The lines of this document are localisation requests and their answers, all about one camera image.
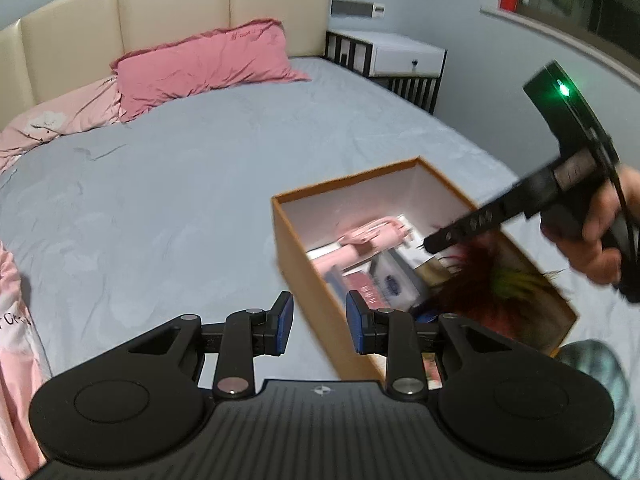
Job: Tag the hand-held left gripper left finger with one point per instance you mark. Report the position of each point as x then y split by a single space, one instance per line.
286 324

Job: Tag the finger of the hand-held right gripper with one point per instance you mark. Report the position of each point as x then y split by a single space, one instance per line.
440 241

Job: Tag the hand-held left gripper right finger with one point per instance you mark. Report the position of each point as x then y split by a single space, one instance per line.
354 324

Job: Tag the gold box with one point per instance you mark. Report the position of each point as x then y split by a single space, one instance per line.
432 267

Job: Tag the dark photo box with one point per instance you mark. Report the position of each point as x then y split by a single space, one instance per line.
365 287

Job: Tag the red feather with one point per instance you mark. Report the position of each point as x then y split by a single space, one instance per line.
465 290

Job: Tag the white blue packet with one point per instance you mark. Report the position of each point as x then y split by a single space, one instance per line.
395 285

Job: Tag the orange cardboard box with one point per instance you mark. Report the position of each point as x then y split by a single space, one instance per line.
305 270

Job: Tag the pink selfie stick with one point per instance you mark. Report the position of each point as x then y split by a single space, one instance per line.
360 237

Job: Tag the green yellow feather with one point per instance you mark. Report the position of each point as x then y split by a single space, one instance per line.
510 282

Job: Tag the person's right hand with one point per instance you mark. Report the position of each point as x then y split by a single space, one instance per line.
600 265

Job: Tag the red cup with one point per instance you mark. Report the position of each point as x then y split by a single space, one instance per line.
510 3

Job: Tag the white black-framed nightstand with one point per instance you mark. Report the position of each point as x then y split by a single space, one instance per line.
400 55

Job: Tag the pink quilt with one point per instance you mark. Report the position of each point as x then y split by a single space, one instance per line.
20 360

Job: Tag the dark pink pillow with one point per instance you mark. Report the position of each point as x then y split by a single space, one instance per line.
200 65

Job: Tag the light pink pillow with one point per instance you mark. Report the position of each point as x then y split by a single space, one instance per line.
50 120

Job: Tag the beige padded headboard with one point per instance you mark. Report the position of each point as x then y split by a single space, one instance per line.
170 5

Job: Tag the white wall thermostat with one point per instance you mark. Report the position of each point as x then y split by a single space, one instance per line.
378 10

